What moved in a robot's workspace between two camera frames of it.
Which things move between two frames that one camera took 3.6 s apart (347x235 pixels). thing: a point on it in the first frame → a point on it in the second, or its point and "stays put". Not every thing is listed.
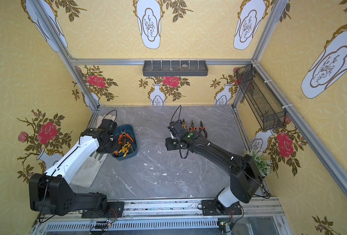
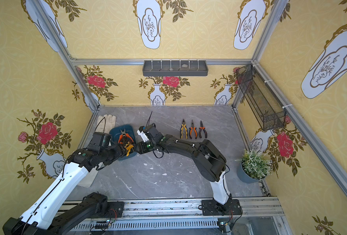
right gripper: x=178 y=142 → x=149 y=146
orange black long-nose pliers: x=201 y=127 stays put
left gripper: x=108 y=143 → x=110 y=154
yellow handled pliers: x=184 y=124 stays put
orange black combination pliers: x=191 y=129 stays put
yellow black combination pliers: x=125 y=148 stays put
